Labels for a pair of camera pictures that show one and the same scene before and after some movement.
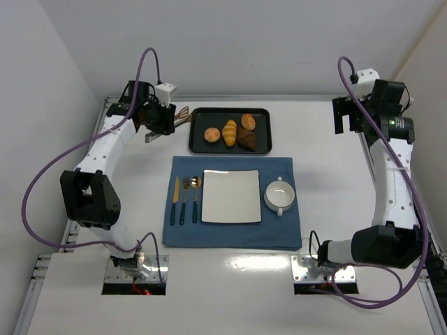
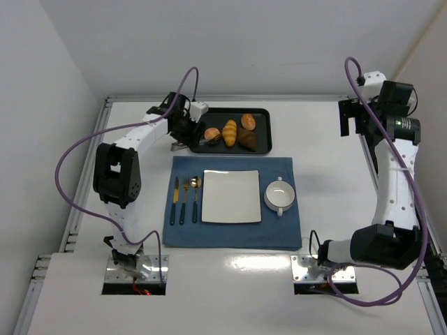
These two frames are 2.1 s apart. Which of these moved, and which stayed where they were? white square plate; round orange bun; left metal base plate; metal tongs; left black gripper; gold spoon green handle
Moved: left black gripper; metal tongs
Stayed: round orange bun; left metal base plate; gold spoon green handle; white square plate
